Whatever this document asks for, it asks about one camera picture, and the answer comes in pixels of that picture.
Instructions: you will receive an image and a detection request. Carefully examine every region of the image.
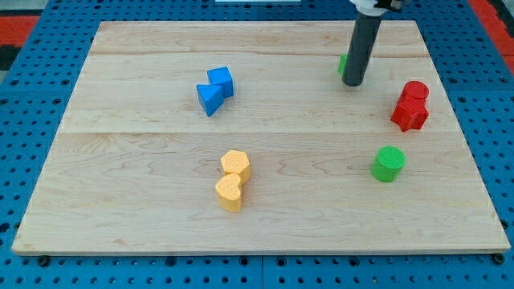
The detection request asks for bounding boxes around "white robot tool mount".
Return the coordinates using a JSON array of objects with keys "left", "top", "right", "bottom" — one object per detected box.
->
[{"left": 349, "top": 0, "right": 410, "bottom": 16}]

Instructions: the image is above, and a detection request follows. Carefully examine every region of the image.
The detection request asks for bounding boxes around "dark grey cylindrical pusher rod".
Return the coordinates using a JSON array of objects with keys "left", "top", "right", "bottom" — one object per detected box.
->
[{"left": 341, "top": 12, "right": 381, "bottom": 87}]

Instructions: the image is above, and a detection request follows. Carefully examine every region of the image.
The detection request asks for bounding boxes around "green circle block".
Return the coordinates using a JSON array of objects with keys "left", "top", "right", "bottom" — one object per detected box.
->
[{"left": 371, "top": 146, "right": 406, "bottom": 182}]

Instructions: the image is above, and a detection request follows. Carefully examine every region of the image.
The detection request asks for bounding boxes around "green star block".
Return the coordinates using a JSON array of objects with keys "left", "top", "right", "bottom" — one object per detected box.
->
[{"left": 337, "top": 54, "right": 348, "bottom": 75}]

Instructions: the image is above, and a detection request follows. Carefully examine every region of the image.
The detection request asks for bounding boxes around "red star block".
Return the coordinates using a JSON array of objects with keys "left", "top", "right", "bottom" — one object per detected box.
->
[{"left": 390, "top": 98, "right": 429, "bottom": 132}]

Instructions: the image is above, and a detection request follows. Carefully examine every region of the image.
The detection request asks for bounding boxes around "blue cube block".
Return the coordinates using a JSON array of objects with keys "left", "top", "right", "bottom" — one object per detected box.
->
[{"left": 207, "top": 67, "right": 234, "bottom": 98}]

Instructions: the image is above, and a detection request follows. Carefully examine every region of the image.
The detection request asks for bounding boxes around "blue triangle block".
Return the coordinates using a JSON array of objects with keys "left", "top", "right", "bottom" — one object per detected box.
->
[{"left": 196, "top": 84, "right": 224, "bottom": 116}]

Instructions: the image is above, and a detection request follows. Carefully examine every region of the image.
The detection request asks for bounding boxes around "yellow hexagon block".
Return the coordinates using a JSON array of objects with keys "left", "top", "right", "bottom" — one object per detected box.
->
[{"left": 220, "top": 150, "right": 251, "bottom": 184}]

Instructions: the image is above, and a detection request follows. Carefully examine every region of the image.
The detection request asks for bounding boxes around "yellow heart block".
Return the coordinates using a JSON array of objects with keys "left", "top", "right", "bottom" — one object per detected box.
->
[{"left": 215, "top": 173, "right": 243, "bottom": 213}]

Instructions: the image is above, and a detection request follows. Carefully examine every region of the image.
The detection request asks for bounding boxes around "wooden board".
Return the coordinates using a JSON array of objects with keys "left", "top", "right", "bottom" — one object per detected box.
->
[{"left": 12, "top": 21, "right": 510, "bottom": 256}]

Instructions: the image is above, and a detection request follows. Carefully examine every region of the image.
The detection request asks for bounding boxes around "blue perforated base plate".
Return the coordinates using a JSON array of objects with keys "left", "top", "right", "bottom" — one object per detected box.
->
[{"left": 1, "top": 0, "right": 513, "bottom": 288}]

